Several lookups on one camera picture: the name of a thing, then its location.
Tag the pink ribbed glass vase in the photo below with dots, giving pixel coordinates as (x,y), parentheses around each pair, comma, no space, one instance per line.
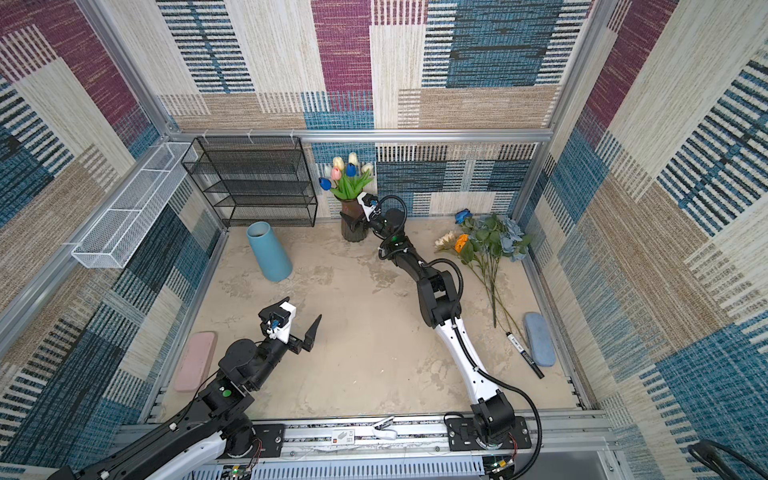
(353,227)

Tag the yellow tulip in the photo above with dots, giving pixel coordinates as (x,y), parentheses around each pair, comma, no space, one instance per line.
(339,163)

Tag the blue rose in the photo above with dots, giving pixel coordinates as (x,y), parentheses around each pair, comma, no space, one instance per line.
(462,216)

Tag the aluminium mounting rail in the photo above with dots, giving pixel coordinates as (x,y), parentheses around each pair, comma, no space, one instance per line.
(421,435)

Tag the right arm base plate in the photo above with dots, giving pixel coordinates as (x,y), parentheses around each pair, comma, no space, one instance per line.
(466,434)

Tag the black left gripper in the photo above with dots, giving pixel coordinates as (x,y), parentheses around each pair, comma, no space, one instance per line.
(294,345)

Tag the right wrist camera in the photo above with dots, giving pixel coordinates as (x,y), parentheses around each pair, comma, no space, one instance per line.
(368,202)

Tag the black wire mesh shelf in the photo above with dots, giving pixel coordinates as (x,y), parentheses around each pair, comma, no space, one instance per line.
(251,179)

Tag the cream dahlia flower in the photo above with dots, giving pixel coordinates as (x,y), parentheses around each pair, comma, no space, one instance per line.
(446,242)

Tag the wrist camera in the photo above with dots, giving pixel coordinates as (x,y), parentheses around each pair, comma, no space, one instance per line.
(368,202)
(278,328)

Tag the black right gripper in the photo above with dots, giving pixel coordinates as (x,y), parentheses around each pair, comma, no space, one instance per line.
(364,222)

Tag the dusty blue hydrangea bunch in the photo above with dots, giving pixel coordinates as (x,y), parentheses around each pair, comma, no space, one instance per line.
(493,239)

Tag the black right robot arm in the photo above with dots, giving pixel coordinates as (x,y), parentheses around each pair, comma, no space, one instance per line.
(493,423)

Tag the black white marker pen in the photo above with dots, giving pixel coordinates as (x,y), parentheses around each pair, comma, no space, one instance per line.
(525,355)

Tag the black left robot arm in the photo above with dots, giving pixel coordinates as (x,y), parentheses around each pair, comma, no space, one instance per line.
(214,422)

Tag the teal cylindrical vase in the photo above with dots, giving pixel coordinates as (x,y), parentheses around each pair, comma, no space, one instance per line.
(270,254)

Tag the white wire mesh basket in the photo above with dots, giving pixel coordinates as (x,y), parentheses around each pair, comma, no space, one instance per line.
(114,238)

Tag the blue glasses case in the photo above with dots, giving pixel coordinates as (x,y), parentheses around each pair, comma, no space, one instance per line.
(540,341)

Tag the orange marigold flower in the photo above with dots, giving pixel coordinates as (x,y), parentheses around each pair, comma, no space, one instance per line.
(460,243)

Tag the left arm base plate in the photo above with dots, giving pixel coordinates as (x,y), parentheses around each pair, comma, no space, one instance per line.
(256,441)

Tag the pink glasses case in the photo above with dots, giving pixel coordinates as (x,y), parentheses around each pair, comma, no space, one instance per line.
(195,362)

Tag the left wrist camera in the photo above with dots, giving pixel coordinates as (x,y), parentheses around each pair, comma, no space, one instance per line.
(278,328)

